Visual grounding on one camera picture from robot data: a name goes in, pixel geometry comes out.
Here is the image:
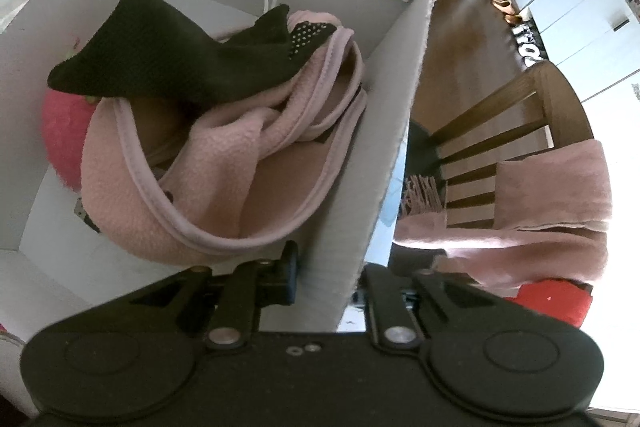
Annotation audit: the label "white red cardboard box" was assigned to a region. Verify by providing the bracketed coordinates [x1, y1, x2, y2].
[0, 0, 441, 427]

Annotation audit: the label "black white slippers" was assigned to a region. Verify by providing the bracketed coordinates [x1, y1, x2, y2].
[511, 20, 548, 68]

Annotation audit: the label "red chair cushion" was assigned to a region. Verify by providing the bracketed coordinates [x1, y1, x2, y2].
[506, 280, 592, 329]

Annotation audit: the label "near wooden dining chair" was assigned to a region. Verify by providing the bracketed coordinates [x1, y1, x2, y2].
[425, 61, 593, 229]

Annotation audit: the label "pink fringed scarf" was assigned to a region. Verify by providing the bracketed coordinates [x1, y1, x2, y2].
[394, 139, 612, 289]

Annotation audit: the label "pink fleece garment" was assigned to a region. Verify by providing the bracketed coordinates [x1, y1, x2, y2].
[80, 11, 367, 265]

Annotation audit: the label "pink fuzzy plush ball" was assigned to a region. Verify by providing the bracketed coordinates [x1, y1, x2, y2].
[41, 89, 99, 192]

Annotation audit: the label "white storage cabinet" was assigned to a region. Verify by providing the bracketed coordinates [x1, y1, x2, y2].
[528, 0, 639, 102]

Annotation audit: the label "black sock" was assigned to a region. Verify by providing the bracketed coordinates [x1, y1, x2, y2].
[48, 0, 337, 108]

